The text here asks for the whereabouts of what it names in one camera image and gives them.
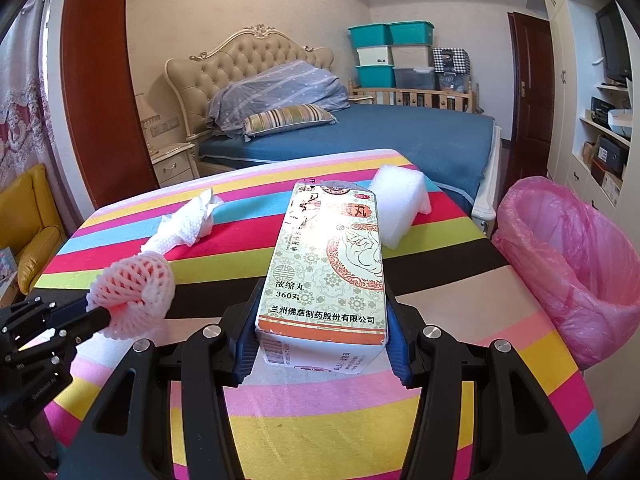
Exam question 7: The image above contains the teal storage box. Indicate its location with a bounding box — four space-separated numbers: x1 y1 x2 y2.
388 21 435 46
348 24 393 48
356 64 397 88

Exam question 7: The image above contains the red-brown wooden panel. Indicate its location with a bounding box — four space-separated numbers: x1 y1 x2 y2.
60 0 161 208

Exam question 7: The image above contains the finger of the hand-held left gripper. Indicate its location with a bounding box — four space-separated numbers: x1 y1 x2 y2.
50 309 113 349
46 297 102 327

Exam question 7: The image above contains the black television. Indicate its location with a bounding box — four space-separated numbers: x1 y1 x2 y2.
595 0 633 86

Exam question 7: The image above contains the grey striped duvet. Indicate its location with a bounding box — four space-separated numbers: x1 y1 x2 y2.
206 59 351 136

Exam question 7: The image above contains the white storage box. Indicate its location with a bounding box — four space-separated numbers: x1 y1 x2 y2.
356 46 393 67

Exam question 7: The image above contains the black safe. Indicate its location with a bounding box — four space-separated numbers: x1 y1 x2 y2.
590 135 630 181

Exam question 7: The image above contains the small pink foam fruit net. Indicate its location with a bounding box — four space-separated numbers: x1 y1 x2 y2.
85 253 177 341

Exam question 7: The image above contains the dark wooden door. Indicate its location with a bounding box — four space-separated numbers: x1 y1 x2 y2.
507 11 551 148

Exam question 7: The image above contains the checkered bag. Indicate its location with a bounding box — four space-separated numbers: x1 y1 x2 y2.
432 47 471 73

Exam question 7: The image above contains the trash bin with pink bag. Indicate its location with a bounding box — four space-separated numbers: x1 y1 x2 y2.
492 176 640 372

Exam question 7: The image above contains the cream nightstand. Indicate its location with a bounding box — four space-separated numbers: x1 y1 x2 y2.
150 142 198 188

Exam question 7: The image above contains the cream wardrobe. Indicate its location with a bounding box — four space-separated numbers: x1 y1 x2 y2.
540 0 640 221

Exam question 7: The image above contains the yellow armchair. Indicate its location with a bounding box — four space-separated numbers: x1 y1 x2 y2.
0 164 66 296

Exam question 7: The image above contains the white foam block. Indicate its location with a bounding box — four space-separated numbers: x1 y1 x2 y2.
369 164 432 250

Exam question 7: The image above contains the striped pillow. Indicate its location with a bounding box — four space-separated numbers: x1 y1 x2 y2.
242 103 338 142

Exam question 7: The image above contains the striped colourful tablecloth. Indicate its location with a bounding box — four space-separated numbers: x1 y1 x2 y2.
32 148 603 480

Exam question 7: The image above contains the wooden crib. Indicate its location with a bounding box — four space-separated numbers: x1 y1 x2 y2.
348 80 482 113

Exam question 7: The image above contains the white printer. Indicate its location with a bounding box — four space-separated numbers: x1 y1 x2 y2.
607 109 633 138

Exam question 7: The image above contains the crumpled white tissue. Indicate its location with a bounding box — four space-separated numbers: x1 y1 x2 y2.
140 188 225 256

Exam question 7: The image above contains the lace patterned curtain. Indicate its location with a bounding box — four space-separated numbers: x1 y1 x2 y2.
0 5 66 196

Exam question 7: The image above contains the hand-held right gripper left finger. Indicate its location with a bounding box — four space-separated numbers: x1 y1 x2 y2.
57 277 266 480

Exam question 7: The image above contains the patterned medicine box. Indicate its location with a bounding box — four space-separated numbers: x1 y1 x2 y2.
254 180 390 375

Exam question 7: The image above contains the grey storage box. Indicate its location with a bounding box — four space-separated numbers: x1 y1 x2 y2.
391 44 435 68

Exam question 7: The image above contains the bed with tufted headboard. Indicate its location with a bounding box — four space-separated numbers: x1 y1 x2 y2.
165 24 501 223

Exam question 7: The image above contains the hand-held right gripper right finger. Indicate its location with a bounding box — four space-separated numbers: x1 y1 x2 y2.
385 295 613 480

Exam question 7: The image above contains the clear dark storage box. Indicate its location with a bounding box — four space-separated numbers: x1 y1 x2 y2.
394 66 437 91

